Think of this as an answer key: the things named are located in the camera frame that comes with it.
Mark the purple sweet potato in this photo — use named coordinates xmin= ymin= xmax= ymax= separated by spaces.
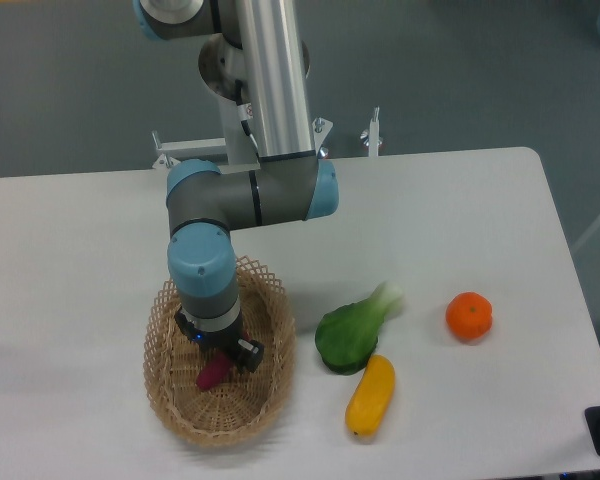
xmin=196 ymin=346 xmax=245 ymax=391

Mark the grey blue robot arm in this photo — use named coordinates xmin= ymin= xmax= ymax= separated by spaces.
xmin=134 ymin=1 xmax=339 ymax=372

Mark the yellow squash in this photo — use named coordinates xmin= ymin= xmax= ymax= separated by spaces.
xmin=345 ymin=355 xmax=396 ymax=437

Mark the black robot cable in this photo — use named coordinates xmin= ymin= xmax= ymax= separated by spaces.
xmin=233 ymin=78 xmax=261 ymax=151

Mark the woven wicker basket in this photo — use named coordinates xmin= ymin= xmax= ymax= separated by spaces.
xmin=143 ymin=256 xmax=296 ymax=448

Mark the green bok choy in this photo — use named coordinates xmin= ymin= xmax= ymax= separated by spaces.
xmin=314 ymin=282 xmax=404 ymax=375

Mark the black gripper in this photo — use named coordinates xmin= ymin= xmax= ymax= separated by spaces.
xmin=174 ymin=309 xmax=263 ymax=373

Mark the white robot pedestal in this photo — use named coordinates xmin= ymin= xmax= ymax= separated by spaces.
xmin=151 ymin=100 xmax=384 ymax=173

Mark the orange tangerine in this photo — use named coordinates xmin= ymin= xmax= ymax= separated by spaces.
xmin=445 ymin=292 xmax=493 ymax=340

